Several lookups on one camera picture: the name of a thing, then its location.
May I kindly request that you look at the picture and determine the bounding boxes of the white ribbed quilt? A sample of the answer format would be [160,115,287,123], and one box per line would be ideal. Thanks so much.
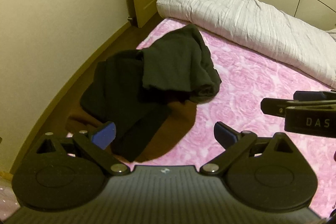
[156,0,336,89]

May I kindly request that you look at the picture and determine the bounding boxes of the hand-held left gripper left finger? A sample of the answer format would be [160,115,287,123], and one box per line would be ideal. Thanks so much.
[34,121,130,177]

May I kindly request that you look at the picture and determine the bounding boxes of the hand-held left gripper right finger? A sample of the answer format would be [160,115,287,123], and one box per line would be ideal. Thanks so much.
[200,122,298,177]

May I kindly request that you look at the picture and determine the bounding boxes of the pink floral blanket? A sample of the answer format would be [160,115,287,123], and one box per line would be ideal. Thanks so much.
[66,17,336,215]

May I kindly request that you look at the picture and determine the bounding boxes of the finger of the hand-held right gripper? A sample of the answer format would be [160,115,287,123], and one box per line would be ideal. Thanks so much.
[261,97,336,117]
[293,91,336,102]

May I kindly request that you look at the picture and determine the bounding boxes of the black pants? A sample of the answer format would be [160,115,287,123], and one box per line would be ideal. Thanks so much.
[141,24,221,104]

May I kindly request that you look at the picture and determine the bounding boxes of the black shirt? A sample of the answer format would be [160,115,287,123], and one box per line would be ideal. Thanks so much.
[79,50,172,163]

